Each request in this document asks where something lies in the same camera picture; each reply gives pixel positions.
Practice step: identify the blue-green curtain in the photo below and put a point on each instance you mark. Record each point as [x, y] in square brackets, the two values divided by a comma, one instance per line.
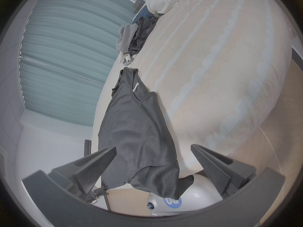
[59, 91]
[78, 32]

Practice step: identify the black T-shirt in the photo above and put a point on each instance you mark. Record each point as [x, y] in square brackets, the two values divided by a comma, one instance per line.
[137, 138]

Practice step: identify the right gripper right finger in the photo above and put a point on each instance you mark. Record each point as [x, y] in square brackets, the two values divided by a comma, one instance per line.
[220, 171]

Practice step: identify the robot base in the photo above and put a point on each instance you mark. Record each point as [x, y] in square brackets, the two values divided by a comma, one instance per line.
[201, 197]

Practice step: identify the bed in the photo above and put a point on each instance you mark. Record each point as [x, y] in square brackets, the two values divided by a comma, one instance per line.
[213, 74]

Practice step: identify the pile of clothes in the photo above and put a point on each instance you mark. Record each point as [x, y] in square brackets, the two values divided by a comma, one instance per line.
[129, 35]

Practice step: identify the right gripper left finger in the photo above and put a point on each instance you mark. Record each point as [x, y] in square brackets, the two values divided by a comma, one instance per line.
[92, 169]

